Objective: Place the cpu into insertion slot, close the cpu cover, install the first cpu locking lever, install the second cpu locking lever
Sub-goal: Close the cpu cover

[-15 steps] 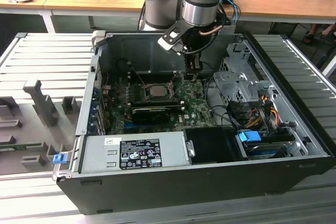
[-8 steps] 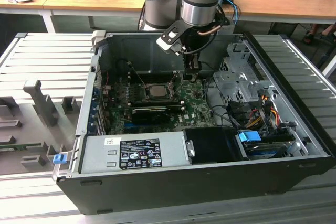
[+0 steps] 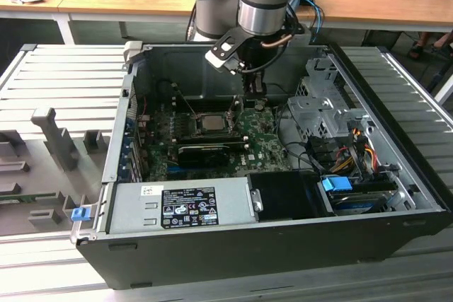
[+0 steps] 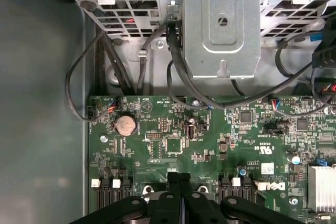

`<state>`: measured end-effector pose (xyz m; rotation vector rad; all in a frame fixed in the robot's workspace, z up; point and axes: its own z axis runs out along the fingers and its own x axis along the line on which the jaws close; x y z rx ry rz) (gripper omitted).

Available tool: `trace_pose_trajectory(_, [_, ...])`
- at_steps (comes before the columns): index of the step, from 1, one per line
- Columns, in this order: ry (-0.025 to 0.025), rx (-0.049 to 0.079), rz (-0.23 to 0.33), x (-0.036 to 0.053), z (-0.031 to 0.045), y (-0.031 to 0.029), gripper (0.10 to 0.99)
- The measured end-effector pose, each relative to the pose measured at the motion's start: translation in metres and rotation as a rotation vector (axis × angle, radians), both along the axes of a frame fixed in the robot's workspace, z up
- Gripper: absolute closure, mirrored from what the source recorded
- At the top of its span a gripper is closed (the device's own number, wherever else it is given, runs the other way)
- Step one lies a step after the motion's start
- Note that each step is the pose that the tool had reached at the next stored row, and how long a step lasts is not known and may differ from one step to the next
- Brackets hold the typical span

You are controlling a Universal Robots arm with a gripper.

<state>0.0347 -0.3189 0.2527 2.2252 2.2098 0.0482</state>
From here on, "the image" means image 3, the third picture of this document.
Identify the blue expansion slot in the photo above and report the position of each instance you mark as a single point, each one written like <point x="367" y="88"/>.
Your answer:
<point x="177" y="169"/>

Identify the blue disk carrier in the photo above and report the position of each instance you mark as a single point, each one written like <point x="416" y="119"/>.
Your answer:
<point x="334" y="184"/>

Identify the black graphics card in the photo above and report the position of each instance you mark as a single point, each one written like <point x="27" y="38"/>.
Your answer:
<point x="201" y="157"/>

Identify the green motherboard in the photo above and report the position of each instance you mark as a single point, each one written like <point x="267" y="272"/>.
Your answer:
<point x="262" y="146"/>

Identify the silver metal drive cage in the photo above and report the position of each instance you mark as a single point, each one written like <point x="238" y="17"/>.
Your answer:
<point x="311" y="111"/>

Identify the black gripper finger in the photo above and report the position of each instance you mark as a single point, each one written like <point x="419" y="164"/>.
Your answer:
<point x="263" y="86"/>
<point x="250" y="86"/>

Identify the silver square CPU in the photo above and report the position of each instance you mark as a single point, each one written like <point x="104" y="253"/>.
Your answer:
<point x="213" y="123"/>

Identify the person's sandalled foot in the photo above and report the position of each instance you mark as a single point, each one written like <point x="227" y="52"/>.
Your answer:
<point x="415" y="51"/>

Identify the black rating label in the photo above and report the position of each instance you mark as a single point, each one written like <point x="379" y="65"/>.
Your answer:
<point x="189" y="206"/>

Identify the grey parts rack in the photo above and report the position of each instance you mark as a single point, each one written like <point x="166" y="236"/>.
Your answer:
<point x="42" y="174"/>

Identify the black RAM slots bank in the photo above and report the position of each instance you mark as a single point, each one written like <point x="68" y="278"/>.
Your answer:
<point x="209" y="103"/>
<point x="212" y="142"/>

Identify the CPU socket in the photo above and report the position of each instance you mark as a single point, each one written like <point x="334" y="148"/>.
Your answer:
<point x="196" y="126"/>

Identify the grey power supply unit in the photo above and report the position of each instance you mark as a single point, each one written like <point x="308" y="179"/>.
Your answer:
<point x="131" y="210"/>

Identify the black open PC case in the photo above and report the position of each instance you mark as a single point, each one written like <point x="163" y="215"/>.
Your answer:
<point x="212" y="259"/>

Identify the white table leg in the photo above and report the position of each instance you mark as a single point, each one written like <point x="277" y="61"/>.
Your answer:
<point x="446" y="88"/>

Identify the blue plastic latch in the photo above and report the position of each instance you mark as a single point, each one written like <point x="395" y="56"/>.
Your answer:
<point x="79" y="214"/>

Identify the hard disk drive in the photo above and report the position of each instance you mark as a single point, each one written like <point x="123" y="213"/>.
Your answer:
<point x="354" y="204"/>

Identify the green RAM stick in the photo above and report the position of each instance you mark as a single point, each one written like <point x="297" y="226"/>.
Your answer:
<point x="28" y="197"/>

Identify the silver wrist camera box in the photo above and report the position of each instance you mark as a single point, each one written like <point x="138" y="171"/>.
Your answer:
<point x="214" y="58"/>

